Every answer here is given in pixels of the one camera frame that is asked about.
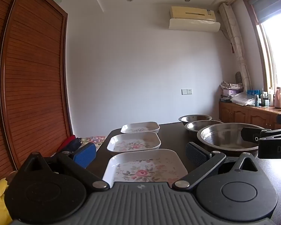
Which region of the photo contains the red cloth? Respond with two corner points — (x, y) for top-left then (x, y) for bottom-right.
(57, 135), (77, 153)

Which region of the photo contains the row of toiletry bottles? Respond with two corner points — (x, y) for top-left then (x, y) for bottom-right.
(247, 86), (281, 113)

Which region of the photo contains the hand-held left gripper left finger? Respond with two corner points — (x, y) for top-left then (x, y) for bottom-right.
(17, 142), (110, 191)

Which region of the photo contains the navy cloth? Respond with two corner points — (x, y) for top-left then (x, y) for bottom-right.
(60, 138), (83, 155)

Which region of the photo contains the floral blanket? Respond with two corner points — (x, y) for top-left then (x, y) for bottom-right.
(80, 135), (106, 151)

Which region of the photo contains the wooden framed window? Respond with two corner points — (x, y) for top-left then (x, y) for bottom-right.
(242, 0), (281, 95)

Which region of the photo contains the floral white square plate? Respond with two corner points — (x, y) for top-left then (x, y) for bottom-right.
(107, 131), (161, 155)
(102, 149), (189, 188)
(120, 121), (160, 134)

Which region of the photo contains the medium steel bowl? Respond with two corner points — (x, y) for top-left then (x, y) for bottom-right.
(185, 120), (224, 137)

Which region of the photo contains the small steel bowl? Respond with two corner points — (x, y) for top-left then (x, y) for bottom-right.
(178, 114), (212, 126)

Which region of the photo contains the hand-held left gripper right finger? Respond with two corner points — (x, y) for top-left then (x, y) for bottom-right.
(172, 142), (263, 191)

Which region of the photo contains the pink bottle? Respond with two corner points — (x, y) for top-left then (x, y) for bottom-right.
(275, 87), (281, 109)

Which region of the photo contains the clear plastic bag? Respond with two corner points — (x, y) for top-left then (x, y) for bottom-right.
(231, 91), (257, 106)

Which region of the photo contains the pile of papers and boxes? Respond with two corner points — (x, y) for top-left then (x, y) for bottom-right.
(220, 81), (244, 103)

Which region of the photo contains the yellowed wall air conditioner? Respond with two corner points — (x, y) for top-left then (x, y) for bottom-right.
(170, 6), (216, 22)

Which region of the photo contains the patterned beige curtain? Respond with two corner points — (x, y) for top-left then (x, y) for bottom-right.
(219, 2), (253, 92)

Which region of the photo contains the wooden louvered wardrobe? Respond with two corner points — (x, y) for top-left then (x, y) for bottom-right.
(0, 0), (76, 189)

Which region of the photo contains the large steel bowl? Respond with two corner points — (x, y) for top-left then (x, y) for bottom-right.
(197, 122), (265, 155)

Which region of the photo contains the wooden low cabinet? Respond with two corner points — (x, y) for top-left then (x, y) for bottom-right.
(219, 100), (281, 132)

